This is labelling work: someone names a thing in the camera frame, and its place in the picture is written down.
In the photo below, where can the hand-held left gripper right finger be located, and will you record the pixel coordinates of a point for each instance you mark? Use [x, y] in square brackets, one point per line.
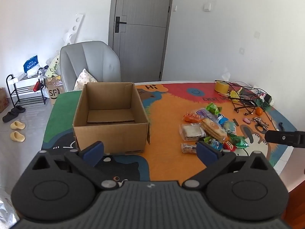
[207, 152]

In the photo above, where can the patterned yellow green bag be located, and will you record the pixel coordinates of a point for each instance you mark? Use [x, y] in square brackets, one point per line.
[53, 66]

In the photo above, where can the grey door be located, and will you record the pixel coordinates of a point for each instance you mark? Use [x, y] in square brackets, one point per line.
[140, 40]

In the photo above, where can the clear sandwich cake packet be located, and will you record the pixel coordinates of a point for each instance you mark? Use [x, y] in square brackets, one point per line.
[191, 131]

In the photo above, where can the key bunch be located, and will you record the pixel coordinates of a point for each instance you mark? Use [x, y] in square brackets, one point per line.
[258, 121]

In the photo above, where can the yellow slipper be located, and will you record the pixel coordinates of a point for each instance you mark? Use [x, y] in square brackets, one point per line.
[17, 136]
[17, 125]

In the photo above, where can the dotted pillow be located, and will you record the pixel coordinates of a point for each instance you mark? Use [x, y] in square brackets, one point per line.
[83, 78]

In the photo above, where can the dark green packet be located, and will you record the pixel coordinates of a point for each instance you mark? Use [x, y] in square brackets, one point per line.
[264, 105]

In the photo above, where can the yellow tape roll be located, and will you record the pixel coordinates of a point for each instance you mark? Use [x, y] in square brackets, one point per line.
[221, 87]

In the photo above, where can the long biscuit packet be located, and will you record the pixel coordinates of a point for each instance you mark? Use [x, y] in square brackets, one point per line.
[214, 130]

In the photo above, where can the white wall plate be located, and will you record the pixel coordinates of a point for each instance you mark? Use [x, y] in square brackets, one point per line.
[256, 34]
[242, 50]

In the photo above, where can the white light switch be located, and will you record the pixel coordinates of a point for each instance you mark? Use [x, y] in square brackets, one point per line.
[207, 6]

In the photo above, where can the silver foil bag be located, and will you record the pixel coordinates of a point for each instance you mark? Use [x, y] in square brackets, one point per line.
[7, 210]

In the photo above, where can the black power adapter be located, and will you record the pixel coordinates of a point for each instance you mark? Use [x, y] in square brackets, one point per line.
[268, 98]

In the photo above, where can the pinkish purple snack packet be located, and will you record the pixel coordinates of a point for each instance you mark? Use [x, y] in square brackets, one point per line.
[202, 112]

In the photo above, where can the teal snack packet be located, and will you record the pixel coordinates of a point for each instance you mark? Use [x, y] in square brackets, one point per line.
[230, 127]

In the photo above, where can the grey chair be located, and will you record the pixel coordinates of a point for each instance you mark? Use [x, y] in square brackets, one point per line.
[95, 57]

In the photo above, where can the green candy packet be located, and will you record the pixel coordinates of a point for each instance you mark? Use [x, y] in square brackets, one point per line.
[213, 108]

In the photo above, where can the brown cardboard box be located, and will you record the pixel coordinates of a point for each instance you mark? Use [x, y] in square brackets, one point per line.
[2, 100]

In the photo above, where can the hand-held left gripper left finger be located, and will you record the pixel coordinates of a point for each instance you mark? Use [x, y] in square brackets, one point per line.
[93, 152]

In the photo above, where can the black shoe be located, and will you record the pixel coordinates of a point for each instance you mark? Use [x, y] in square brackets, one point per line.
[17, 110]
[9, 117]

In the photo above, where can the printed cardboard carton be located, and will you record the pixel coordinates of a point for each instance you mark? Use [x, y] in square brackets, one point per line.
[53, 93]

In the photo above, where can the red shoe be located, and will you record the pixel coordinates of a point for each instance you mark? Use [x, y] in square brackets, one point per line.
[37, 86]

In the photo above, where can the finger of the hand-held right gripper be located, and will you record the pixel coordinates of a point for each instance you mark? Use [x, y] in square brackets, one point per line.
[283, 137]

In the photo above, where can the orange tangerine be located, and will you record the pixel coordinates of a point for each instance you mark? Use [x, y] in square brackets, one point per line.
[259, 110]

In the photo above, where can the blue white bag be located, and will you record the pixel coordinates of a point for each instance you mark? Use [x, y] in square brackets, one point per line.
[31, 64]

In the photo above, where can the red candy packet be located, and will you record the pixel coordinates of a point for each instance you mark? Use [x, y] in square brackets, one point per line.
[229, 146]

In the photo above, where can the blue snack packet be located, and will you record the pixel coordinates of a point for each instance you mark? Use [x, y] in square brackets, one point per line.
[222, 120]
[216, 144]

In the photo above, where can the yellow crumpled wrapper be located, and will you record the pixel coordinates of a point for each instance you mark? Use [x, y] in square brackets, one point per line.
[234, 93]

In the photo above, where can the black shoe rack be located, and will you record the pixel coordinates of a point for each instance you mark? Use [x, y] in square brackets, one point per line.
[23, 91]

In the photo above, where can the colourful printed table mat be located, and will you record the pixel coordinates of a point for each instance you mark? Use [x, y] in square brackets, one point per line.
[166, 136]

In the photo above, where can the small green snack packet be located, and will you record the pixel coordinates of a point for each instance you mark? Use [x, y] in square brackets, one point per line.
[207, 139]

